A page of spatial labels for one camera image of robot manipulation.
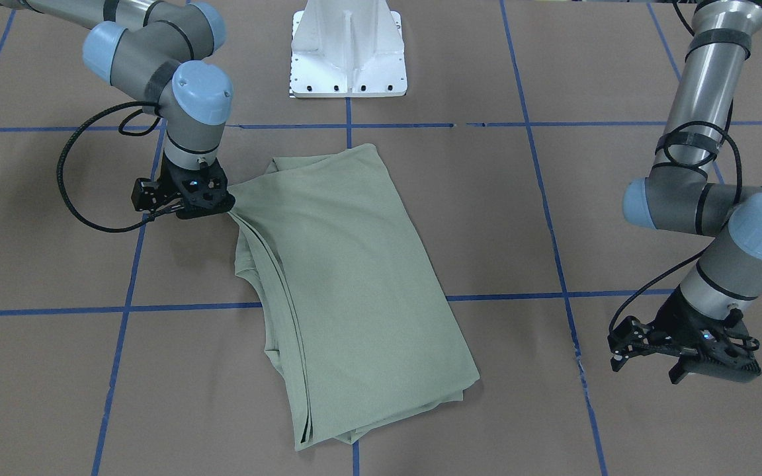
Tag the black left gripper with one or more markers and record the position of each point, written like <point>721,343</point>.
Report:
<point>672,317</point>

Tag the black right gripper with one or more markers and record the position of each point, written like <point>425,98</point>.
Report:
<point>170,174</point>

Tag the olive green long-sleeve shirt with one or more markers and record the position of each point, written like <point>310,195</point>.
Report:
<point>355,319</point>

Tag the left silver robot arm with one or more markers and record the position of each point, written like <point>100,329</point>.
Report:
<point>695,186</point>

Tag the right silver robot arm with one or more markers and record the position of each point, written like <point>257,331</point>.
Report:
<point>155,52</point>

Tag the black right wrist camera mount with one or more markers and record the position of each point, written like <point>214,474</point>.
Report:
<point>149,195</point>

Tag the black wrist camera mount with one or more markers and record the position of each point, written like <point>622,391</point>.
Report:
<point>707,366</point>
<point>149,195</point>

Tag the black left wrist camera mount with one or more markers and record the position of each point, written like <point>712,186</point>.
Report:
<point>707,366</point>

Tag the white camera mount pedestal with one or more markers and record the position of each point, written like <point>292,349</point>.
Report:
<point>347,50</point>

